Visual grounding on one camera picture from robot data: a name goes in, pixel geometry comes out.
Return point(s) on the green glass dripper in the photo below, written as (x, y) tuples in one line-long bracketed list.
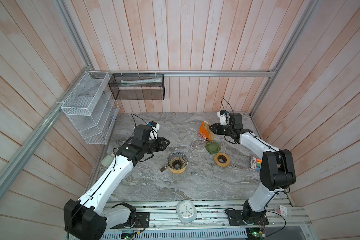
[(213, 147)]

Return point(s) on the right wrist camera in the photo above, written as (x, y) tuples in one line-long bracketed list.
[(223, 117)]

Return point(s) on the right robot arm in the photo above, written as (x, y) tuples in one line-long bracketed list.
[(277, 172)]

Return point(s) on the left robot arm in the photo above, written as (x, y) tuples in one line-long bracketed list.
[(86, 218)]

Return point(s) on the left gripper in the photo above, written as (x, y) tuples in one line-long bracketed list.
[(155, 143)]

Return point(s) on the orange coffee filter box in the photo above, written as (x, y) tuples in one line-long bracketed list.
[(206, 131)]

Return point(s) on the black mesh basket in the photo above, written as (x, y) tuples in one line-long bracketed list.
[(128, 87)]

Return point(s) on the clear glass cup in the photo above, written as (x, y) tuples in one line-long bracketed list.
[(198, 142)]

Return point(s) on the coloured marker pack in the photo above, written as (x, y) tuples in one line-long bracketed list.
[(255, 164)]

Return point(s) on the white analog clock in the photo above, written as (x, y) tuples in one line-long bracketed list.
[(186, 211)]

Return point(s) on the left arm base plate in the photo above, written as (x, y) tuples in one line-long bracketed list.
[(137, 220)]

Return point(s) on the white wire mesh shelf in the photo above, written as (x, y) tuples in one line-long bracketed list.
[(90, 108)]

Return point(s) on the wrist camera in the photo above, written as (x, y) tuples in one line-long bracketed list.
[(223, 117), (154, 127)]

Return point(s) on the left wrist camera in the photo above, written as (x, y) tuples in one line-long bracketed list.
[(154, 127)]

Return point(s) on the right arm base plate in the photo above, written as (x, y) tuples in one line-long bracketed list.
[(240, 217)]

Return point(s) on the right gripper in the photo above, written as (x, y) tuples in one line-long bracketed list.
[(222, 129)]

